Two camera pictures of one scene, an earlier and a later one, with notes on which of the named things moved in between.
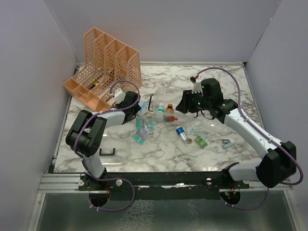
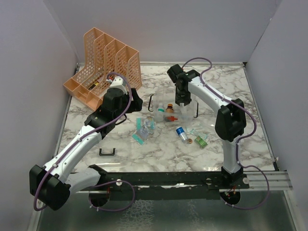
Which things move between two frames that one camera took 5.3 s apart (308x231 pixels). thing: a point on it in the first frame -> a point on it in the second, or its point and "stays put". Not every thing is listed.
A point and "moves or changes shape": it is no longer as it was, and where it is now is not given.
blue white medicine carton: (143, 105) moves or changes shape
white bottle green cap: (159, 115) stays put
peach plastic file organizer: (106, 62) stays put
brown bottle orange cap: (169, 109) stays put
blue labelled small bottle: (180, 131) stays put
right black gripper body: (199, 102) -> (182, 96)
